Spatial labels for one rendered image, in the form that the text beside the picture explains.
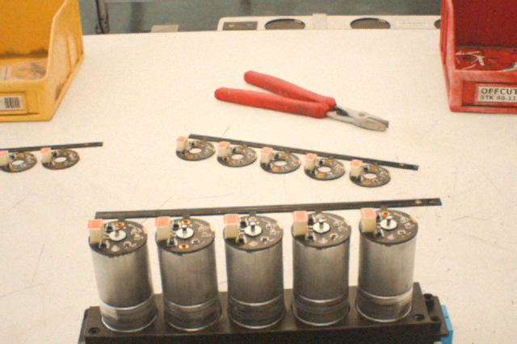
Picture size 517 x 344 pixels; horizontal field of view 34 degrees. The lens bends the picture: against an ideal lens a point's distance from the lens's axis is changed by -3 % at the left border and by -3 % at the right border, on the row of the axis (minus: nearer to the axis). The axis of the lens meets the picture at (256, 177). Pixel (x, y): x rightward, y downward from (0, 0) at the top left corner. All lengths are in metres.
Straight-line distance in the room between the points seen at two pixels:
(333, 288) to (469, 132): 0.24
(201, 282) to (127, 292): 0.03
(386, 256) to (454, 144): 0.22
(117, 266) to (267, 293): 0.06
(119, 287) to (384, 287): 0.11
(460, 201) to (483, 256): 0.05
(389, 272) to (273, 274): 0.05
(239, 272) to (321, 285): 0.03
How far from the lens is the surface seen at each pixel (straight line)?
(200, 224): 0.37
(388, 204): 0.38
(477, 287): 0.44
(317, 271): 0.36
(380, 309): 0.38
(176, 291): 0.37
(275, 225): 0.37
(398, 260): 0.36
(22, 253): 0.48
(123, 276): 0.36
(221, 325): 0.38
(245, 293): 0.37
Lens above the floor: 1.01
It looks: 30 degrees down
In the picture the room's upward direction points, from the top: 2 degrees counter-clockwise
